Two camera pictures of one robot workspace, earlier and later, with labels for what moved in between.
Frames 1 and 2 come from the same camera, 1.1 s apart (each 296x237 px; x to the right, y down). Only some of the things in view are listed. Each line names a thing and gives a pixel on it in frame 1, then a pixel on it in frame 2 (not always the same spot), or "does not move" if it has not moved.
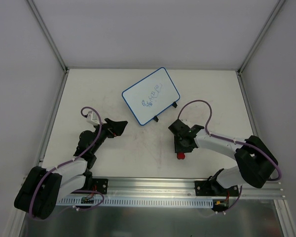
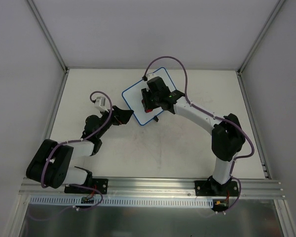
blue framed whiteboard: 150,97 does not move
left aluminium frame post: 48,35 does not move
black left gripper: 109,127 -> 116,116
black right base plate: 212,188 does not move
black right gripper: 181,134 -> 145,99
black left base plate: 100,184 does not move
